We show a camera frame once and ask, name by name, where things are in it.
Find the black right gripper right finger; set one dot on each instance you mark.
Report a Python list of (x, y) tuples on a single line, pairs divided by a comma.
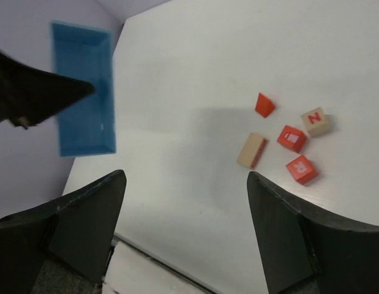
[(300, 242)]

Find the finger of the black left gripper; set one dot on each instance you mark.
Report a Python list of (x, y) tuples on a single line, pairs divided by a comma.
[(29, 96)]

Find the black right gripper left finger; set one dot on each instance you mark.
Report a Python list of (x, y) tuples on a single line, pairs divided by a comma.
[(75, 230)]

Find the blue plastic bin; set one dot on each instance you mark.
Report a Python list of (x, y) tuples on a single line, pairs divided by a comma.
[(84, 54)]

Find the red R cube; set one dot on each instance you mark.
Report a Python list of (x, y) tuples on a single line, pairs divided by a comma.
[(302, 170)]

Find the natural wood rectangular block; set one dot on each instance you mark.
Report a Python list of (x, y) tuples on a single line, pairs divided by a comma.
[(252, 150)]

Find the red wedge block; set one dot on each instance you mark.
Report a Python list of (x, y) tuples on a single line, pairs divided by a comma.
[(264, 106)]

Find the red picture cube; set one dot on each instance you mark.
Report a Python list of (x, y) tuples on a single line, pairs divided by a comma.
[(292, 138)]

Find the natural wood N cube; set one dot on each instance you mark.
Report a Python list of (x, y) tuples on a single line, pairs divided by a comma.
[(316, 122)]

